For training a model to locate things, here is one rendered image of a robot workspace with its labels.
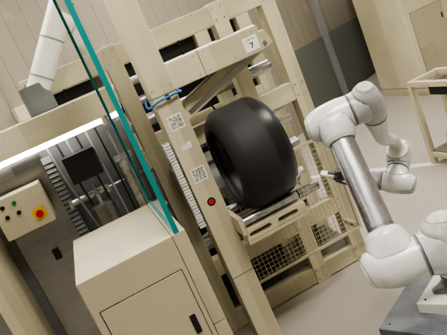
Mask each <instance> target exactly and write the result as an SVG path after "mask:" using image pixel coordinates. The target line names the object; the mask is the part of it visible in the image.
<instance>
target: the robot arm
mask: <svg viewBox="0 0 447 335"><path fill-rule="evenodd" d="M304 124H305V128H306V131H307V134H308V136H309V138H310V139H311V140H313V141H314V142H322V143H324V144H325V146H326V147H328V148H329V149H331V151H332V153H333V155H334V157H335V159H336V162H337V164H338V166H339V168H337V169H336V170H335V171H322V170H321V173H320V176H321V177H327V178H332V179H334V181H335V182H337V183H341V184H344V185H347V186H348V188H349V191H350V193H351V195H352V197H353V199H354V202H355V204H356V206H357V209H358V210H359V213H360V215H361V218H362V220H363V222H364V224H365V227H366V229H367V231H368V235H367V237H366V239H365V247H366V250H367V251H366V252H365V253H363V254H362V256H361V259H360V261H361V262H360V267H361V269H362V271H363V273H364V275H365V276H366V278H367V280H368V282H369V284H370V285H371V286H372V287H375V288H401V287H404V286H408V285H411V284H414V283H416V282H419V281H422V280H424V279H426V278H428V277H431V276H433V275H440V278H441V280H440V282H439V283H438V284H437V285H436V286H434V287H433V288H432V292H433V293H434V294H447V210H439V211H435V212H432V213H430V214H429V215H428V216H427V217H425V218H424V219H423V221H422V223H421V224H420V230H419V231H418V232H417V233H415V234H414V235H411V236H410V235H409V234H408V233H407V232H406V230H405V229H404V227H402V226H400V225H398V224H396V223H394V221H393V220H392V217H391V215H390V213H389V211H388V208H387V206H386V204H385V202H384V200H383V198H382V195H381V194H380V191H379V190H381V191H385V192H387V193H393V194H411V193H413V192H414V191H415V189H416V185H417V178H416V177H415V176H413V175H412V174H410V173H408V171H409V168H410V164H411V159H412V148H411V145H410V143H409V142H408V141H406V140H403V139H400V138H399V137H398V136H397V135H395V134H391V133H389V132H388V127H387V111H386V103H385V101H384V98H383V95H382V94H381V92H380V91H379V89H378V88H377V87H376V86H375V85H374V84H373V83H371V82H369V81H363V82H360V83H358V84H357V85H356V86H355V87H354V88H353V90H352V92H350V93H348V94H346V95H344V96H342V97H338V98H335V99H333V100H330V101H328V102H326V103H324V104H322V105H320V106H318V107H317V108H316V109H314V110H313V111H312V112H310V113H309V114H308V115H307V117H306V119H305V120H304ZM359 124H365V126H366V127H367V128H368V129H369V132H370V133H371V135H372V136H373V138H374V139H375V141H376V142H377V143H379V144H380V145H383V146H387V148H386V161H387V168H386V171H385V172H383V171H371V172H370V169H369V167H368V165H367V163H366V161H365V159H364V157H363V155H362V153H361V150H360V148H359V146H358V144H357V141H356V140H355V136H356V131H355V126H358V125H359Z"/></svg>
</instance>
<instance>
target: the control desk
mask: <svg viewBox="0 0 447 335"><path fill-rule="evenodd" d="M172 218H173V217H172ZM173 220H174V222H175V224H176V226H177V228H178V230H179V232H178V233H176V234H174V233H173V232H172V231H171V230H170V228H169V227H168V226H167V224H165V222H164V221H163V220H162V218H161V217H160V216H159V214H157V212H156V211H155V210H154V208H153V207H152V206H151V205H150V204H147V205H145V206H143V207H141V208H139V209H137V210H135V211H133V212H131V213H129V214H127V215H125V216H123V217H121V218H118V219H116V220H114V221H112V222H110V223H108V224H106V225H104V226H102V227H100V228H98V229H96V230H94V231H92V232H90V233H88V234H86V235H84V236H82V237H80V238H78V239H76V240H74V241H73V249H74V269H75V280H76V288H77V290H78V291H79V293H80V295H81V297H82V299H83V300H84V303H85V304H86V307H87V308H88V310H89V312H90V314H91V315H92V317H93V319H94V321H95V323H96V325H97V326H98V329H99V330H100V332H101V334H102V335H233V332H232V330H231V328H230V326H229V324H228V322H227V320H226V318H225V315H224V313H223V310H222V308H221V306H220V304H219V302H218V300H217V298H216V296H215V294H214V291H213V289H212V287H211V285H210V282H209V280H208V278H207V276H206V274H205V272H204V270H203V268H202V266H201V263H200V261H199V259H198V257H197V255H196V252H195V250H194V248H193V246H192V244H191V242H190V240H189V238H188V235H187V233H186V231H185V229H184V228H183V227H182V226H181V225H180V224H179V223H178V222H177V221H176V220H175V219H174V218H173Z"/></svg>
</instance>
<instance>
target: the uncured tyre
mask: <svg viewBox="0 0 447 335"><path fill-rule="evenodd" d="M204 134H205V137H206V142H207V145H208V148H209V151H210V153H211V156H212V158H213V161H214V163H215V165H216V167H217V169H218V171H219V173H220V175H221V177H222V179H223V180H224V182H225V184H226V185H227V187H228V189H229V190H230V191H231V193H232V194H233V196H234V197H235V198H236V199H237V200H238V201H239V202H240V203H241V204H242V205H243V206H244V207H248V208H251V209H260V208H262V207H264V206H266V205H268V204H270V203H272V202H274V201H275V200H277V199H279V198H281V197H283V196H285V195H287V194H288V193H290V192H291V191H292V190H293V189H294V188H295V184H296V177H297V176H298V165H297V159H296V156H295V152H294V150H293V146H292V145H291V142H290V140H289V137H288V135H287V133H286V131H285V130H284V128H283V126H282V125H281V122H280V121H279V120H278V118H277V116H276V115H275V114H274V113H273V112H272V111H271V109H270V108H269V107H268V106H267V105H266V104H264V103H263V102H262V101H260V100H257V99H254V98H252V97H243V98H239V99H237V100H234V101H233V102H230V103H229V104H226V105H224V106H222V107H220V108H218V109H216V110H213V111H212V112H211V113H210V114H209V115H208V117H207V119H206V122H205V124H204Z"/></svg>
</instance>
